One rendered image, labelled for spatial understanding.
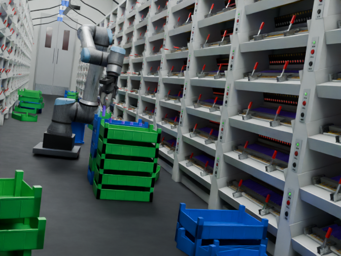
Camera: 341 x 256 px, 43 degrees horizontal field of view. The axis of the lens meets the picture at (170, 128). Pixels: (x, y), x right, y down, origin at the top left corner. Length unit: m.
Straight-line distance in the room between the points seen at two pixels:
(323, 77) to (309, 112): 0.13
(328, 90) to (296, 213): 0.46
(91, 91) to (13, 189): 2.04
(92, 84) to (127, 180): 1.19
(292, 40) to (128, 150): 1.00
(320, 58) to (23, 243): 1.14
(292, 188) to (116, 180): 0.98
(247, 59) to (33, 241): 1.47
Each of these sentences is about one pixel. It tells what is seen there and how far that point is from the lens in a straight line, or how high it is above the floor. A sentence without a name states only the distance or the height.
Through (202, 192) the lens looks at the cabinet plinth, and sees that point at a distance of 2.61.
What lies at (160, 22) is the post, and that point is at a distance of 4.32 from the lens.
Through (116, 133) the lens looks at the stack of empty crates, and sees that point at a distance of 2.26.
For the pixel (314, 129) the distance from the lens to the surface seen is 1.65.
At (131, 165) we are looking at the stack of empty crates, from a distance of 2.31.
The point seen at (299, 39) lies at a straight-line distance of 1.79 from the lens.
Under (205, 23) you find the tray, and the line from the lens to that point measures 2.81.
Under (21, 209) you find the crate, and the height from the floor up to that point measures 0.26.
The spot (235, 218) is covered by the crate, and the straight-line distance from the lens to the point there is 1.95.
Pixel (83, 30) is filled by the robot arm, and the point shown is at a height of 0.93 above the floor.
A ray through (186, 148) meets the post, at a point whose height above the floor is 0.23.
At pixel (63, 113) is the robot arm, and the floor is 0.33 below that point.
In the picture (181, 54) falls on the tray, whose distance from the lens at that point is 3.16.
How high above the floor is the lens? 0.62
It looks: 5 degrees down
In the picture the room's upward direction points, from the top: 8 degrees clockwise
